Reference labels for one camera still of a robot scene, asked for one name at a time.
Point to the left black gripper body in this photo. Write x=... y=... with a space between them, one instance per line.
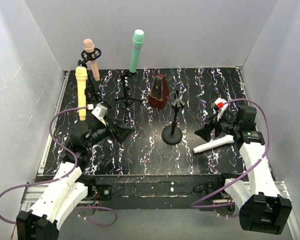
x=112 y=129

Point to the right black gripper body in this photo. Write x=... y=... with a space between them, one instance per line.
x=213 y=127

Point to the white microphone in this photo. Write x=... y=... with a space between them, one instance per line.
x=228 y=139

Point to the tall black clip stand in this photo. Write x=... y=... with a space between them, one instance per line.
x=171 y=134

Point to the small black tripod clip stand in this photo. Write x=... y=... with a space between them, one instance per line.
x=126 y=99

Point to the yellow microphone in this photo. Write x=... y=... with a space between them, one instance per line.
x=81 y=76

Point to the pink microphone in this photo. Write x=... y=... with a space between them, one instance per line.
x=92 y=54

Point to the teal microphone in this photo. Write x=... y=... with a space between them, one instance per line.
x=137 y=42

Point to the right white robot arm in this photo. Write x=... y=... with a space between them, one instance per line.
x=262 y=208

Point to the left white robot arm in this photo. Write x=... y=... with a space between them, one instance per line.
x=46 y=216

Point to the brown metronome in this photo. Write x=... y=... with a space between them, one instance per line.
x=159 y=94

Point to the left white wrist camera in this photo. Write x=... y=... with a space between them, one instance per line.
x=99 y=112

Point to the black front mounting rail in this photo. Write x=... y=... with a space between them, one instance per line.
x=151 y=192

